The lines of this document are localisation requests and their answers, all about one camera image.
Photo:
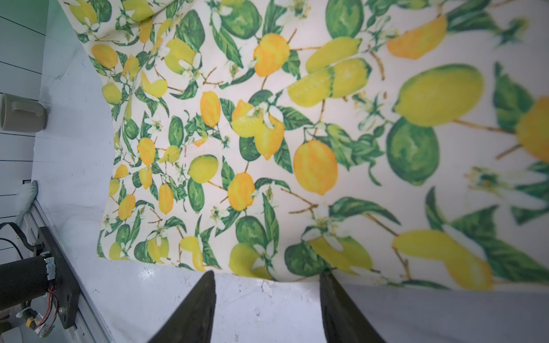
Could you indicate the green lemon print skirt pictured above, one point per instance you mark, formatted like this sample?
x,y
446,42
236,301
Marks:
x,y
400,143

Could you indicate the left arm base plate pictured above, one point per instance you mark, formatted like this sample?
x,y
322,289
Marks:
x,y
66,287

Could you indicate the translucent green strip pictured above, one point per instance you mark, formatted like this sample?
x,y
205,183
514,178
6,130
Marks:
x,y
25,199

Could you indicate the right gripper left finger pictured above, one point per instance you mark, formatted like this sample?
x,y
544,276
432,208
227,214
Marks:
x,y
193,320

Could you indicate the grey ceramic mug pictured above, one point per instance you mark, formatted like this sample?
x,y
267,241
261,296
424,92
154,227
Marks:
x,y
21,114

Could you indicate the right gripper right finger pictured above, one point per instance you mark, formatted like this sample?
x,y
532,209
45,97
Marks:
x,y
342,319

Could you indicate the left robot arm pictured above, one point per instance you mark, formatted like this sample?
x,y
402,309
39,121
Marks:
x,y
25,280

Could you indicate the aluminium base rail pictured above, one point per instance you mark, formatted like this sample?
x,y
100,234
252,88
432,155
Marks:
x,y
89,325

